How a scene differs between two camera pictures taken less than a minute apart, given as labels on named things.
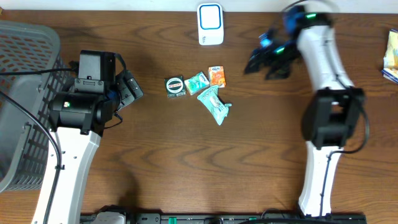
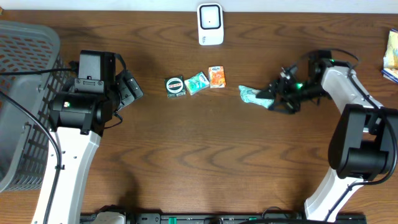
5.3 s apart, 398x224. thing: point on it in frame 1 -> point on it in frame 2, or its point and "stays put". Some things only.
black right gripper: [263, 55] -> [288, 106]
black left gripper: [127, 96] stays put
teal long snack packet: [210, 100] -> [249, 94]
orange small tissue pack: [216, 76] stays put
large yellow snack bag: [390, 60] stays put
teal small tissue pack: [196, 83] stays put
